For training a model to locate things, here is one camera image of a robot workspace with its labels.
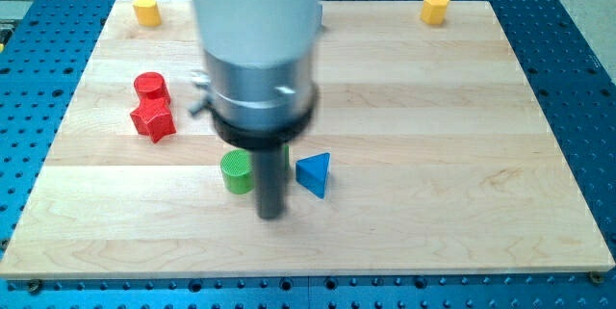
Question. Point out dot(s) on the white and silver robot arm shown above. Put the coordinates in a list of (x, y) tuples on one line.
[(259, 63)]

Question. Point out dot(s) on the blue triangle block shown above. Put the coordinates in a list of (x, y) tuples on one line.
[(312, 173)]

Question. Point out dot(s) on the green block behind rod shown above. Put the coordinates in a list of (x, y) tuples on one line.
[(286, 151)]

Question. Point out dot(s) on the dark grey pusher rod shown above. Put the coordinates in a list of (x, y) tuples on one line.
[(270, 181)]

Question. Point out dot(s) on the green cylinder block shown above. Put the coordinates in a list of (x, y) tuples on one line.
[(236, 171)]

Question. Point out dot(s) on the light wooden board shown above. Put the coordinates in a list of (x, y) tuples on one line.
[(442, 161)]

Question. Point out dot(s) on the red star block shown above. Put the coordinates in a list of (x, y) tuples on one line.
[(153, 118)]

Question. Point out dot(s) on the red cylinder block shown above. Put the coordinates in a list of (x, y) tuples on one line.
[(151, 85)]

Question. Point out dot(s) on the yellow hexagon block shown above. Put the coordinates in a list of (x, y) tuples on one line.
[(434, 11)]

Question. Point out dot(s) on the yellow heart block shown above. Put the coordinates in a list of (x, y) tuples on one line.
[(147, 13)]

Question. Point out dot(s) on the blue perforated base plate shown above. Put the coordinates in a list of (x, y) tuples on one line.
[(48, 52)]

